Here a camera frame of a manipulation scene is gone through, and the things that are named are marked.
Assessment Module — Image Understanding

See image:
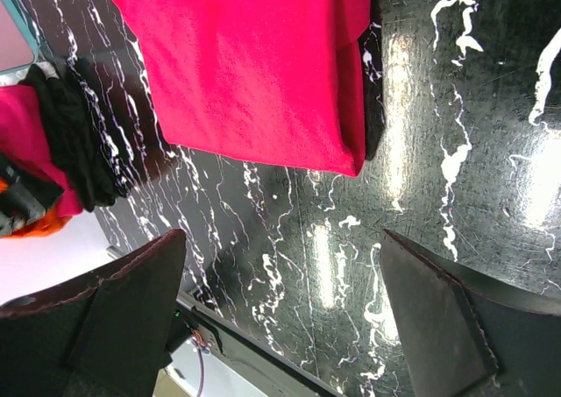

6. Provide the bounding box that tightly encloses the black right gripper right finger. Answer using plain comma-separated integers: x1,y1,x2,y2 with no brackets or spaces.
380,230,560,396

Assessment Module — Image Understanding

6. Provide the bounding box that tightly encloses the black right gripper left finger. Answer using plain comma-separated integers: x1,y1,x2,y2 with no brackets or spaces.
1,229,186,396

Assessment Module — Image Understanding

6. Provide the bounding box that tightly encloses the red t shirt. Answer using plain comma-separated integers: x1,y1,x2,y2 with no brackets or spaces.
112,0,371,176

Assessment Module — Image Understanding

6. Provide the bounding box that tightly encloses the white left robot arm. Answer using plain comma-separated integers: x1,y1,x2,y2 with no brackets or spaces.
1,153,63,237

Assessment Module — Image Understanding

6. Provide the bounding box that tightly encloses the orange folded t shirt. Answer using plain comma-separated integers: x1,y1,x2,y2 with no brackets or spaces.
1,179,70,238

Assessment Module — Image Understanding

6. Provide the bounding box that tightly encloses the black folded t shirt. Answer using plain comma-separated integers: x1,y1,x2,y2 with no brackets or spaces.
19,61,129,212

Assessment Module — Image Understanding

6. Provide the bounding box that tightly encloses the magenta folded t shirt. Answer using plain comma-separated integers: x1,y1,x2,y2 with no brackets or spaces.
1,85,83,216

